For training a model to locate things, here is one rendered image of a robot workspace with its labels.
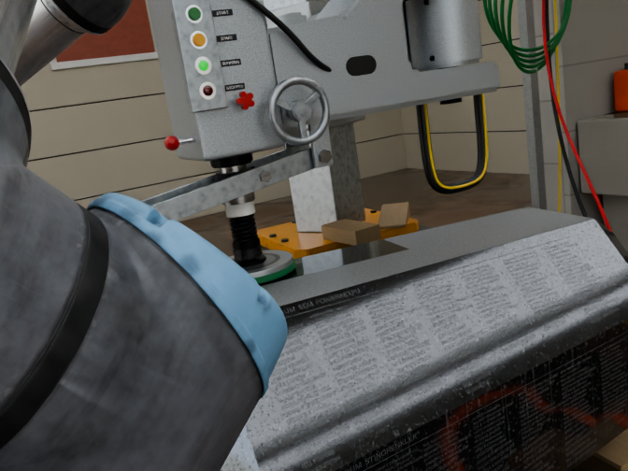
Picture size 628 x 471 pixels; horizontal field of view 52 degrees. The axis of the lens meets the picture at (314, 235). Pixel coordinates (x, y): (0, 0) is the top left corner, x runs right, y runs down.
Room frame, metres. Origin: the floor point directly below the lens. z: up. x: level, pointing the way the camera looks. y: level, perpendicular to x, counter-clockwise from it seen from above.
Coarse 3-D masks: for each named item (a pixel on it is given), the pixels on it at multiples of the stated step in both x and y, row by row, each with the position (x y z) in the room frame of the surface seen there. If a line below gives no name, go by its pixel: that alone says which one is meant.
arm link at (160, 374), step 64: (128, 256) 0.32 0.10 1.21; (192, 256) 0.33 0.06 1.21; (64, 320) 0.27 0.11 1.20; (128, 320) 0.30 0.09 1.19; (192, 320) 0.32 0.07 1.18; (256, 320) 0.33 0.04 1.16; (64, 384) 0.27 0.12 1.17; (128, 384) 0.28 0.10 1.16; (192, 384) 0.31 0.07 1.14; (256, 384) 0.34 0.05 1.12; (0, 448) 0.26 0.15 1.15; (64, 448) 0.27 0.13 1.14; (128, 448) 0.28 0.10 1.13; (192, 448) 0.31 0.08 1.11
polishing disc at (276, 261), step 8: (232, 256) 1.60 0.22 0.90; (272, 256) 1.54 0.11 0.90; (280, 256) 1.53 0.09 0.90; (288, 256) 1.52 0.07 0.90; (264, 264) 1.47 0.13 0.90; (272, 264) 1.46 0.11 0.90; (280, 264) 1.45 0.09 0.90; (288, 264) 1.47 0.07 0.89; (248, 272) 1.43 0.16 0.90; (256, 272) 1.42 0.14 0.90; (264, 272) 1.42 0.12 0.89; (272, 272) 1.43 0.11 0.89
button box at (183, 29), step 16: (176, 0) 1.36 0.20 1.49; (192, 0) 1.37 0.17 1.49; (208, 0) 1.39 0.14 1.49; (176, 16) 1.36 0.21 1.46; (208, 16) 1.39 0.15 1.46; (176, 32) 1.37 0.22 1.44; (192, 32) 1.37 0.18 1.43; (208, 32) 1.38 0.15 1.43; (192, 48) 1.37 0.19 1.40; (208, 48) 1.38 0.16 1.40; (192, 64) 1.36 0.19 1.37; (192, 80) 1.36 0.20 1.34; (208, 80) 1.38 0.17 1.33; (192, 96) 1.36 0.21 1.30; (224, 96) 1.39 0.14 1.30; (192, 112) 1.36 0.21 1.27
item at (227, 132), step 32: (160, 0) 1.47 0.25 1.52; (224, 0) 1.42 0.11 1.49; (160, 32) 1.51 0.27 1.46; (224, 32) 1.42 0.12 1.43; (256, 32) 1.45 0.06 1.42; (160, 64) 1.56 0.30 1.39; (256, 64) 1.44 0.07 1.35; (256, 96) 1.44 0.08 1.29; (192, 128) 1.42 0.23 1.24; (224, 128) 1.40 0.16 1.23; (256, 128) 1.43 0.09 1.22; (224, 160) 1.47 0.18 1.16
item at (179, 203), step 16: (256, 160) 1.60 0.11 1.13; (272, 160) 1.62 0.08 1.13; (288, 160) 1.51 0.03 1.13; (304, 160) 1.53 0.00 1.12; (320, 160) 1.52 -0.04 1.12; (240, 176) 1.46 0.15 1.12; (256, 176) 1.48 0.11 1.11; (272, 176) 1.49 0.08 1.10; (288, 176) 1.51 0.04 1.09; (176, 192) 1.51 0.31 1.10; (192, 192) 1.41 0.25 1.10; (208, 192) 1.43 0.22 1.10; (224, 192) 1.44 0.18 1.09; (240, 192) 1.46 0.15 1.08; (160, 208) 1.38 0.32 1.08; (176, 208) 1.39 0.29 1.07; (192, 208) 1.41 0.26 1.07
